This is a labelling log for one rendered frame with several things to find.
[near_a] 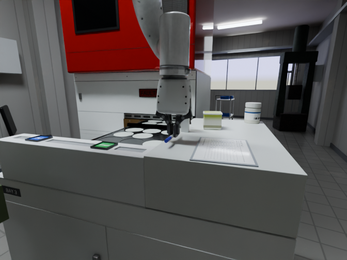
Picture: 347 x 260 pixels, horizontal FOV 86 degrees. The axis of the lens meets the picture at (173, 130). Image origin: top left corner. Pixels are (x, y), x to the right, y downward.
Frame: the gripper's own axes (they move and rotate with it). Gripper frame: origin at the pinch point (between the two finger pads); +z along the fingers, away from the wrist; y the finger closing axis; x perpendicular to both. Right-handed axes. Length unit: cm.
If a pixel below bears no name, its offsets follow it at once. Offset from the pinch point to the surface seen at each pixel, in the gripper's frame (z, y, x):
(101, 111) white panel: 3, 64, -49
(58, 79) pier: -22, 238, -175
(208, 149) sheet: 3.3, -11.5, 5.6
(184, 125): 1.2, 0.0, -13.4
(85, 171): 10.7, 21.6, 13.9
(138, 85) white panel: -13, 37, -49
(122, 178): 11.0, 9.8, 13.9
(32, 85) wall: -13, 264, -152
